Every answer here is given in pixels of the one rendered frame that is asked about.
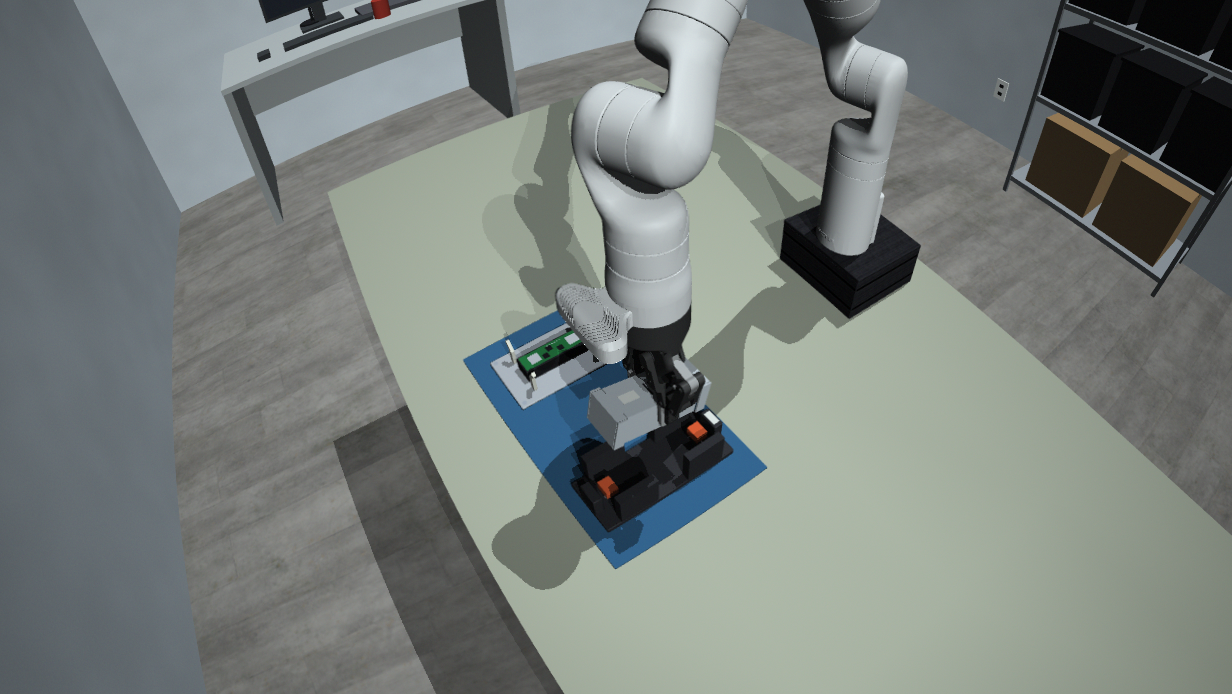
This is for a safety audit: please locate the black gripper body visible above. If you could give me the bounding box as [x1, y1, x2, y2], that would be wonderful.
[627, 304, 691, 376]

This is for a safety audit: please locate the blue flat plate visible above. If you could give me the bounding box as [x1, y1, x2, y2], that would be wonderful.
[463, 311, 768, 569]

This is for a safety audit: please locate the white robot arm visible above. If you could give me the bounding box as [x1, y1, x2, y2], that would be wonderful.
[554, 0, 908, 364]

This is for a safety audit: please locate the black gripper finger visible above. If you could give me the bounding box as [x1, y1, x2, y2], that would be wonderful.
[622, 348, 646, 378]
[639, 351, 705, 427]

